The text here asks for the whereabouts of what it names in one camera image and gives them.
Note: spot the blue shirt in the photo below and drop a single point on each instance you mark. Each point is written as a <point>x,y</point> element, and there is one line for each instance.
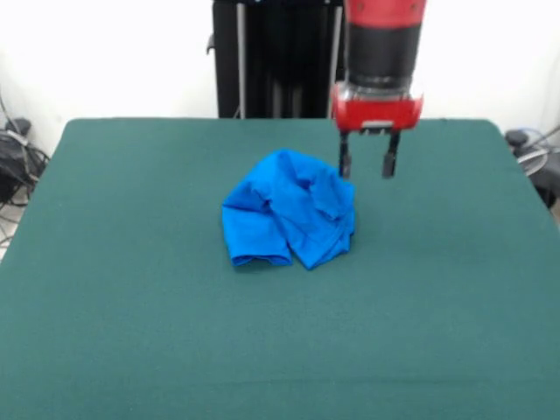
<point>284,210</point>

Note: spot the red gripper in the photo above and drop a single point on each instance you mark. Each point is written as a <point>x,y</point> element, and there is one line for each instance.
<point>376,109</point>

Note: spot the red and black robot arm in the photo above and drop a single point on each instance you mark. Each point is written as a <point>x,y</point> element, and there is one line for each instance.
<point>385,44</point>

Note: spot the dark green table cloth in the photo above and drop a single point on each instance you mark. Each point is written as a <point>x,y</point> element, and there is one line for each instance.
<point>131,306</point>

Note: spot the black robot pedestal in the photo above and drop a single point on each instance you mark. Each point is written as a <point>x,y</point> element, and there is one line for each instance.
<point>284,57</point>

